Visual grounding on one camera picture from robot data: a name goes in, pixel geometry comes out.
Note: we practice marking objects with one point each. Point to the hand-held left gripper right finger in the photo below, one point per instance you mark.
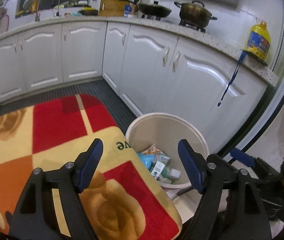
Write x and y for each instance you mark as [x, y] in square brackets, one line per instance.
[190, 167]

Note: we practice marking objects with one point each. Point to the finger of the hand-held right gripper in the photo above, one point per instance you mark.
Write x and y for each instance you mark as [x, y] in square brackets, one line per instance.
[242, 156]
[220, 159]

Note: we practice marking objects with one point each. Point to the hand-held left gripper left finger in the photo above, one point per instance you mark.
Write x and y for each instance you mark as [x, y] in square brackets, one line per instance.
[92, 167]

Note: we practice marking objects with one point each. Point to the teal soft packet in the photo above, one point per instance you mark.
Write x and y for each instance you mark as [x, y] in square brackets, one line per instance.
[166, 176]

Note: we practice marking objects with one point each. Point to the green white milk carton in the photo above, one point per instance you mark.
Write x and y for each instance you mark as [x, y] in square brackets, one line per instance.
[157, 169]

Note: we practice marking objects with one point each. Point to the printed paper packet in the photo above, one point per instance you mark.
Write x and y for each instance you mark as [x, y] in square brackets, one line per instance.
[153, 150]

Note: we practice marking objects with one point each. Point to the blue snack bag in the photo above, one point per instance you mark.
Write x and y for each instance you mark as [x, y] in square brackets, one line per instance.
[145, 160]

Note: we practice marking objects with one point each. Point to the beige round plastic bin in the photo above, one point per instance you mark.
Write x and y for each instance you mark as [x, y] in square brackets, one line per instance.
[162, 130]

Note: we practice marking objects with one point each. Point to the colourful checkered printed blanket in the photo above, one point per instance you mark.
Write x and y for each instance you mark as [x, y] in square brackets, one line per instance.
[57, 130]

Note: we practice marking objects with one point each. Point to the dark ribbed floor mat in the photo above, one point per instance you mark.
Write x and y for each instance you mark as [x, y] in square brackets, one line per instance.
[69, 90]

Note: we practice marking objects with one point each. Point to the yellow cooking oil bottle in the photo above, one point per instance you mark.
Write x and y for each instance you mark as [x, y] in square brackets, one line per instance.
[258, 42]

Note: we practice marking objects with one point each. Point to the row of white cabinet doors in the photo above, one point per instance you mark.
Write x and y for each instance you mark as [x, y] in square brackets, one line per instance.
[142, 62]

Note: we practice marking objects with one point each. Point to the black gas stove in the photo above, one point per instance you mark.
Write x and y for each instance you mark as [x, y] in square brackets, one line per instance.
[192, 25]

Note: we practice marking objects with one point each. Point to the bronze cooking pot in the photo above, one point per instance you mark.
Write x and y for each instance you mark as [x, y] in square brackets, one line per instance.
[194, 13]

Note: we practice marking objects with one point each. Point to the black pot yellow lid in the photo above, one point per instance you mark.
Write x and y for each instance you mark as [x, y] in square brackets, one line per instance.
[89, 11]

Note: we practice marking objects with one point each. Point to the small metal faucet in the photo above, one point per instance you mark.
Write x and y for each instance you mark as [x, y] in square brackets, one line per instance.
[58, 12]

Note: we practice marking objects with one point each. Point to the blue white seasoning box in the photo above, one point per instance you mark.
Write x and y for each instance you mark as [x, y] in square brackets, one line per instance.
[127, 11]

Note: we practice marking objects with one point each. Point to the tall metal faucet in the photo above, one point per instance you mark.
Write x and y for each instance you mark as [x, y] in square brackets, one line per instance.
[37, 16]

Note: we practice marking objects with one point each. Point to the wooden cutting board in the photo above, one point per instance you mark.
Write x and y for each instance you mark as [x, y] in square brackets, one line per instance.
[112, 7]

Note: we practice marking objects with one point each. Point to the black wok with lid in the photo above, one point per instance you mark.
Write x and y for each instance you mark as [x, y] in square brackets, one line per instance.
[154, 9]

